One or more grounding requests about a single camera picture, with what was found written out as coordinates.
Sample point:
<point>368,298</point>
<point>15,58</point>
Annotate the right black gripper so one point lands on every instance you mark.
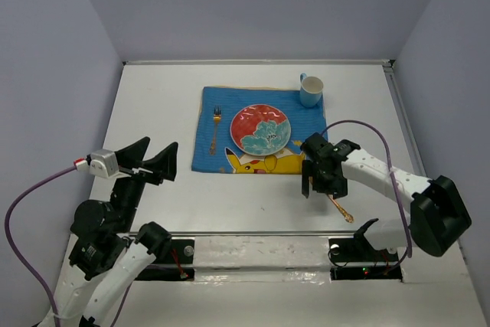
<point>338,188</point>

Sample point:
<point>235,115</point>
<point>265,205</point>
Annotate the gold fork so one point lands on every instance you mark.
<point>217,116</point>

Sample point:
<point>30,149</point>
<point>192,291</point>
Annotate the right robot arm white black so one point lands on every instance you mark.
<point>433,215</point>

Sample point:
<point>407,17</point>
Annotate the gold spoon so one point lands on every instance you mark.
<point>347,216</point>

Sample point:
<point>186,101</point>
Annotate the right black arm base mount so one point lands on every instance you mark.
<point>351,260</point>

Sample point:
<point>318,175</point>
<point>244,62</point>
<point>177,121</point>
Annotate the blue cartoon placemat cloth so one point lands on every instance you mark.
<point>229,158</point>

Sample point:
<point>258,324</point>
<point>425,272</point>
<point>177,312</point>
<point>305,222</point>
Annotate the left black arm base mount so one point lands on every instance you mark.
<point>175,265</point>

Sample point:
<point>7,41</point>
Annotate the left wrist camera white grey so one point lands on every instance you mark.
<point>103,163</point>

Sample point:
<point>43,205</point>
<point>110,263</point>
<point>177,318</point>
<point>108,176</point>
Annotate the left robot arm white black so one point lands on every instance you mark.
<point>102,263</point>

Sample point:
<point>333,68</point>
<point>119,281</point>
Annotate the blue paper cup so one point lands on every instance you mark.
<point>311,89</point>

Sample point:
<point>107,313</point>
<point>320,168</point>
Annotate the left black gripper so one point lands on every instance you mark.
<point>164,162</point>

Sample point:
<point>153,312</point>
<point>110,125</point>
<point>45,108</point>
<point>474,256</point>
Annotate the red and blue ceramic plate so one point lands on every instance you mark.
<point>260,130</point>

